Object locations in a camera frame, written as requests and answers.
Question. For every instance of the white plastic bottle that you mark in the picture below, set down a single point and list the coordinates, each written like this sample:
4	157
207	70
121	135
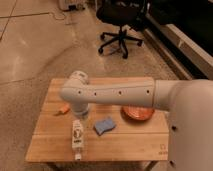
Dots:
77	139

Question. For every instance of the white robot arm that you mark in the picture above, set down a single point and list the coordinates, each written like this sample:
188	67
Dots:
188	102

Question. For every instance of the orange ceramic bowl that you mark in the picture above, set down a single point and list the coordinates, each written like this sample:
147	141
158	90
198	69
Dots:
138	113

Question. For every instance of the blue sponge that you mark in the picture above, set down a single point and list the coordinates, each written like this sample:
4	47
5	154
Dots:
104	125

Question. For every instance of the orange marker pen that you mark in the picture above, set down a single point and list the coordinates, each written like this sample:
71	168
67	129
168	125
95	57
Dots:
64	109

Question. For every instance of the wooden table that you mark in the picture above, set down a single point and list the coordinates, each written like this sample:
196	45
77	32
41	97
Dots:
129	141

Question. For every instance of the black office chair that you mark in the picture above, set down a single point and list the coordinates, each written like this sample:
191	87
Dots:
120	13

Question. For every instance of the white device on floor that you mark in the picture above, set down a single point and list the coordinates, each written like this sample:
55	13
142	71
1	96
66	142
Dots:
64	5

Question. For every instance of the long white bench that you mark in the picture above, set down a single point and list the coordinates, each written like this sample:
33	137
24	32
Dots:
197	55

